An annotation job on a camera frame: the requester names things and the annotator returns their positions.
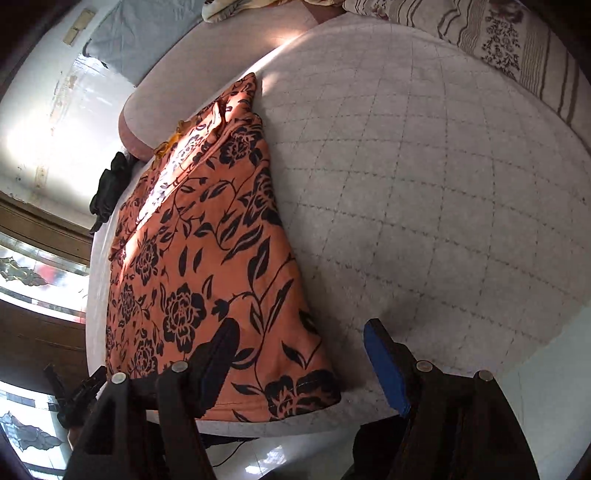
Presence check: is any black cloth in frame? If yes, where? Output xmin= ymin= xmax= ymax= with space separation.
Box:
xmin=89 ymin=151 xmax=133 ymax=233

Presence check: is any cream patterned cloth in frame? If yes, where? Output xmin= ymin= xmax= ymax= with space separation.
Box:
xmin=203 ymin=0 xmax=283 ymax=23

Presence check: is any wooden window frame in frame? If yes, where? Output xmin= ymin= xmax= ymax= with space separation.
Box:
xmin=0 ymin=189 xmax=94 ymax=384

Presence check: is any checked white bed sheet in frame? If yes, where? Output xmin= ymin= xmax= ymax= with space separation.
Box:
xmin=85 ymin=18 xmax=591 ymax=439

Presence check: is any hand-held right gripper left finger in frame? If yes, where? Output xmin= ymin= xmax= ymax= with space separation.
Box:
xmin=62 ymin=318 xmax=241 ymax=480

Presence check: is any orange black floral garment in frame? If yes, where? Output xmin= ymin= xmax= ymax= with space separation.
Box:
xmin=105 ymin=72 xmax=342 ymax=422

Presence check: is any grey blue pillow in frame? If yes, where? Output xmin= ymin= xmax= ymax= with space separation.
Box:
xmin=83 ymin=0 xmax=208 ymax=87

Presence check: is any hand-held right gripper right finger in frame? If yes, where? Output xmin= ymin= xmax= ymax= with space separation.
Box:
xmin=363 ymin=318 xmax=541 ymax=480

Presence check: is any black cable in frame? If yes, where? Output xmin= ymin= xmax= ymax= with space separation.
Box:
xmin=203 ymin=438 xmax=256 ymax=468

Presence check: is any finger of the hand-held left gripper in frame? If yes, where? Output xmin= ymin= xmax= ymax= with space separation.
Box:
xmin=44 ymin=364 xmax=108 ymax=429

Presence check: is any pink bolster pillow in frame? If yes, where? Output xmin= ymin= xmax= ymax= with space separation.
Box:
xmin=119 ymin=0 xmax=347 ymax=162

